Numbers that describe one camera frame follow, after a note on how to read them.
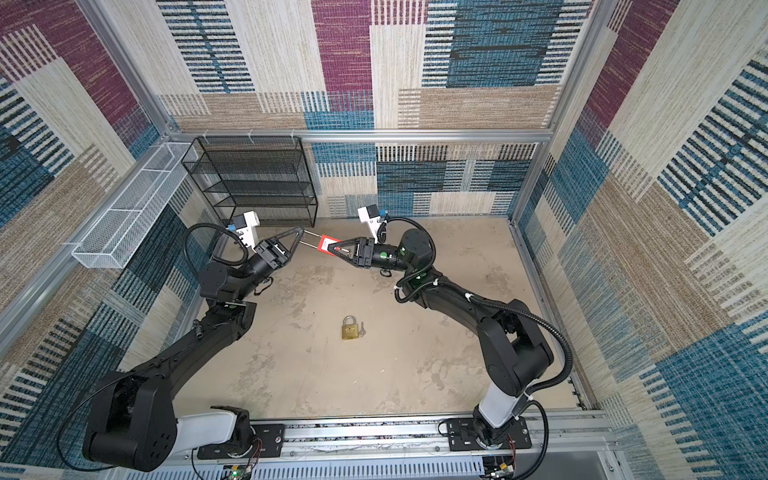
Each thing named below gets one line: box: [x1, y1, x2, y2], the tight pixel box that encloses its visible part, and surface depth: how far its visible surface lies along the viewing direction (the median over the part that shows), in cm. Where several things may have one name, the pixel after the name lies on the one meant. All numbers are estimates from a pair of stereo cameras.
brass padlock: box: [341, 315, 359, 340], surface depth 93 cm
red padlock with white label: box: [299, 229, 343, 257], surface depth 69 cm
